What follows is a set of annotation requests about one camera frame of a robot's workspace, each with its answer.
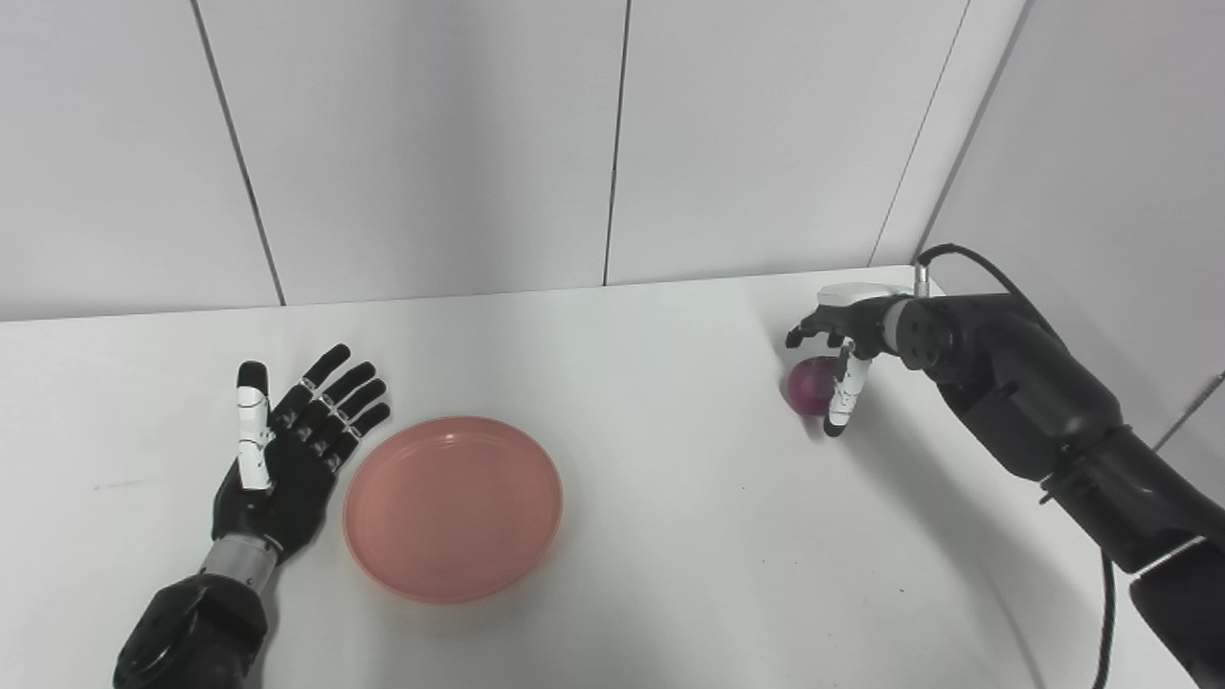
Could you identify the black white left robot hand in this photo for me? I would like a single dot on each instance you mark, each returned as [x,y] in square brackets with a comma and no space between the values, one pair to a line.
[287,478]

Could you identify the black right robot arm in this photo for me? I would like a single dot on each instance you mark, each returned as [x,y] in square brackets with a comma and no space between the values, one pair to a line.
[1053,411]

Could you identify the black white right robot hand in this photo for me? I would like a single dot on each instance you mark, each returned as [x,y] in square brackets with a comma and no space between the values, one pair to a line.
[857,321]

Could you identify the purple onion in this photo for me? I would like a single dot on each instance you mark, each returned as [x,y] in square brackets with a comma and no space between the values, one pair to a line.
[809,388]

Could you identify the pink round plate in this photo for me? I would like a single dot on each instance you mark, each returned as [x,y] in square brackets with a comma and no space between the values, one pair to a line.
[453,509]

